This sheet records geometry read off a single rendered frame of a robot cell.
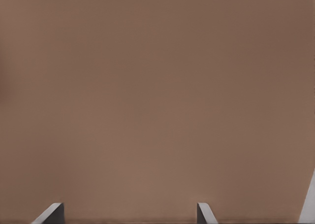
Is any silver frame post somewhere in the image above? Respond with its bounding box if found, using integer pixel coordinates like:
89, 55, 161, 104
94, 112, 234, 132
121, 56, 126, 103
298, 170, 315, 223

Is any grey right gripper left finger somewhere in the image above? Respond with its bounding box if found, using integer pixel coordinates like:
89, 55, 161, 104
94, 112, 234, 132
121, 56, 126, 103
31, 202, 65, 224

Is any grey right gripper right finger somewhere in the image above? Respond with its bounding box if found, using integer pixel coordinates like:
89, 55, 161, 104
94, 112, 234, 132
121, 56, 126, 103
197, 202, 219, 224

